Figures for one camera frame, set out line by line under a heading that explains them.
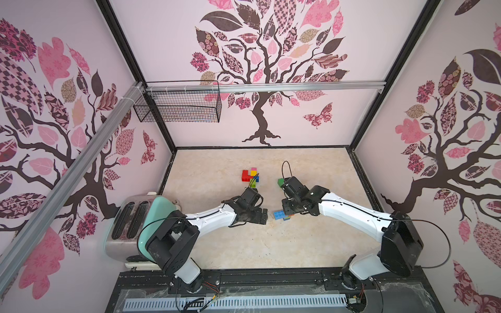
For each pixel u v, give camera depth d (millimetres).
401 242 420
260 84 931
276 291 726
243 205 695
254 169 1095
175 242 439
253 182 1027
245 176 1059
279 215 866
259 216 779
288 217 881
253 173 1065
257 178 1035
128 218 735
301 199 617
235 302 698
